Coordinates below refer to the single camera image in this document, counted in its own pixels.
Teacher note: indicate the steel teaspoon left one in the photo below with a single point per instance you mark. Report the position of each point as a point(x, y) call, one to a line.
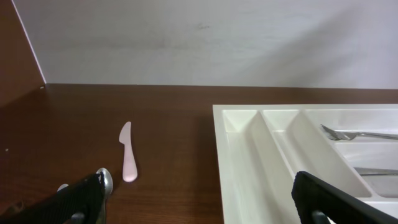
point(62, 187)

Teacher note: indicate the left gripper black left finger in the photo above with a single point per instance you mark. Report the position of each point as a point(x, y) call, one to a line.
point(85, 196)

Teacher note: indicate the steel teaspoon one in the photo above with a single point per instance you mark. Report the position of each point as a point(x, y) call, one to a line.
point(108, 188)
point(62, 187)

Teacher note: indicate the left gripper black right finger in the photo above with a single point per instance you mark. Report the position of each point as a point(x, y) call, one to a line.
point(317, 201)

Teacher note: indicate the steel teaspoon right one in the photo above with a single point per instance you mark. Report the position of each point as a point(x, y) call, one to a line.
point(108, 188)

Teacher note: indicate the pink plastic knife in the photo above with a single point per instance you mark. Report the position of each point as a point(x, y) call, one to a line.
point(129, 164)

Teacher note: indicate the white plastic cutlery tray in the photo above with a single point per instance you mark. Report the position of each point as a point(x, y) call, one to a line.
point(262, 147)

